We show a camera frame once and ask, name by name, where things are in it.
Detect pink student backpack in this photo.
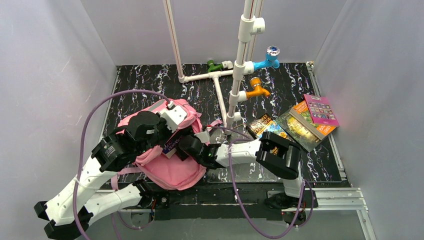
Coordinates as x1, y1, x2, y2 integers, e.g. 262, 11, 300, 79
111, 99, 207, 191

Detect blue 91-storey treehouse book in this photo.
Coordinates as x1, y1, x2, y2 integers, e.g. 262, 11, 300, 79
162, 139, 180, 159

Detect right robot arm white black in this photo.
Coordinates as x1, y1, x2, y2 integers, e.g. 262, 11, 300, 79
176, 131, 304, 209

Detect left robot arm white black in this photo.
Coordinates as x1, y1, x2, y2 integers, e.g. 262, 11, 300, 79
34, 106, 188, 240

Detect dark treehouse book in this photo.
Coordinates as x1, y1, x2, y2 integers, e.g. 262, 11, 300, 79
245, 113, 294, 142

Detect green pipe valve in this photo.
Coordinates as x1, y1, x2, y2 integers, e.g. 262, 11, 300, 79
206, 59, 224, 73

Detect orange tap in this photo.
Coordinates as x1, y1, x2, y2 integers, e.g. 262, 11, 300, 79
245, 77, 271, 99

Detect green cover book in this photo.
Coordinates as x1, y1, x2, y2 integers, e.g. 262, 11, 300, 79
275, 111, 321, 153

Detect orange cover book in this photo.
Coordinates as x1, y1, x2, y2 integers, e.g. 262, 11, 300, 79
289, 100, 337, 141

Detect blue tap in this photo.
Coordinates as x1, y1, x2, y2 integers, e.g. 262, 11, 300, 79
253, 45, 281, 71

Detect pink small book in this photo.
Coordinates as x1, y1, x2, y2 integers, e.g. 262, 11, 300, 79
303, 94, 340, 127

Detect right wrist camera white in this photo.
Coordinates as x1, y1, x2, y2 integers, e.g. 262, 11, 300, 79
194, 130, 210, 144

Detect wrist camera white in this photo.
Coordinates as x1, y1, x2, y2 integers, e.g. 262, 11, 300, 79
194, 130, 210, 144
158, 101, 188, 132

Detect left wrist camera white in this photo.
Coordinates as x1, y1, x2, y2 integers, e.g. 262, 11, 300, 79
158, 101, 188, 132

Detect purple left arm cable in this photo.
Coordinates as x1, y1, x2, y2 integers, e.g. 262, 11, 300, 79
72, 89, 173, 240

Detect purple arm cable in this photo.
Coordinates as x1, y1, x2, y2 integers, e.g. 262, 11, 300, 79
208, 125, 316, 240
72, 89, 173, 240

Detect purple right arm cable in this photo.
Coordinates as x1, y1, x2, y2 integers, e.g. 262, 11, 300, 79
208, 125, 316, 240

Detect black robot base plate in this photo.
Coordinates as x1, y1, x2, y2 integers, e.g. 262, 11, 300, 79
112, 180, 319, 222

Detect white PVC pipe frame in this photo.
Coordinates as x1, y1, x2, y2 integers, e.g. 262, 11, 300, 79
163, 0, 265, 129

